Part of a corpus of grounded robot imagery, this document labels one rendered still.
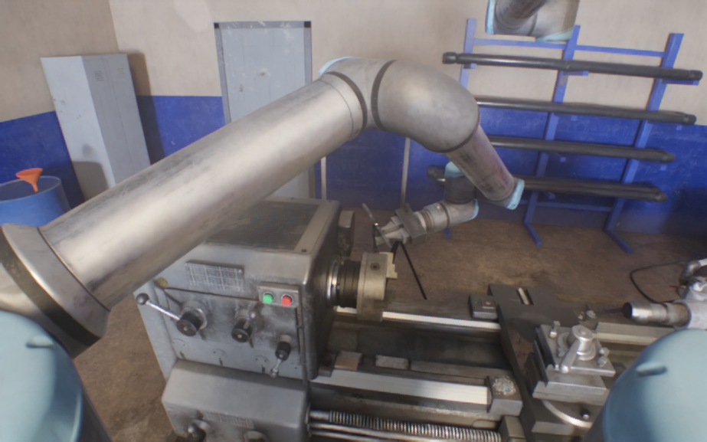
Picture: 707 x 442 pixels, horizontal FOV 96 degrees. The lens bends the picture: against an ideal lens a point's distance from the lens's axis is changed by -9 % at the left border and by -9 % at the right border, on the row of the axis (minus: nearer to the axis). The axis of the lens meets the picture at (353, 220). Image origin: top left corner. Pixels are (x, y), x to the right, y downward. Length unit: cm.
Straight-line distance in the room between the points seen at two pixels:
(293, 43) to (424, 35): 140
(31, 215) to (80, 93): 135
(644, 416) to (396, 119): 45
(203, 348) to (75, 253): 103
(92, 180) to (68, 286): 422
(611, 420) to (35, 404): 34
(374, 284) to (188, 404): 78
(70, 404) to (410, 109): 50
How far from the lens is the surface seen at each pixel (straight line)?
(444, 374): 141
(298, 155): 49
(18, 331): 30
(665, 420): 26
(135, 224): 41
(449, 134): 58
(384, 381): 134
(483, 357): 167
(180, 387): 148
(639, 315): 156
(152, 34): 505
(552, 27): 112
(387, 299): 122
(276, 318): 113
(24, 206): 357
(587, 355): 121
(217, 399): 141
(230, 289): 114
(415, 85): 55
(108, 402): 269
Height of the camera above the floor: 190
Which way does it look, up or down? 27 degrees down
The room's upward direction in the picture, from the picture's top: 1 degrees clockwise
